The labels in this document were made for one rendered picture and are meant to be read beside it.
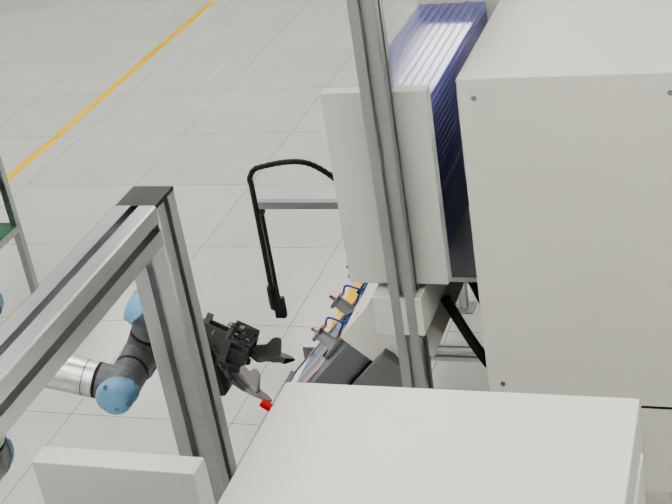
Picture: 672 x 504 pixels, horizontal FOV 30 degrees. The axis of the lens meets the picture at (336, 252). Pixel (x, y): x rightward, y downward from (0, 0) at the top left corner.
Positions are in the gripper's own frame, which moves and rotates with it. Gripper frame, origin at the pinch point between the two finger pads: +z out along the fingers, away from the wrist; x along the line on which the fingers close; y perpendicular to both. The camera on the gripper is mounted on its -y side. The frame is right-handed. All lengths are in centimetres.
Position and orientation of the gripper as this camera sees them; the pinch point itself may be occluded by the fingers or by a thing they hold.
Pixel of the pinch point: (282, 383)
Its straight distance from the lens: 257.3
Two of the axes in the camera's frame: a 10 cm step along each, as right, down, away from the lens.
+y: 3.1, -7.7, -5.6
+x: 2.9, -4.8, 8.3
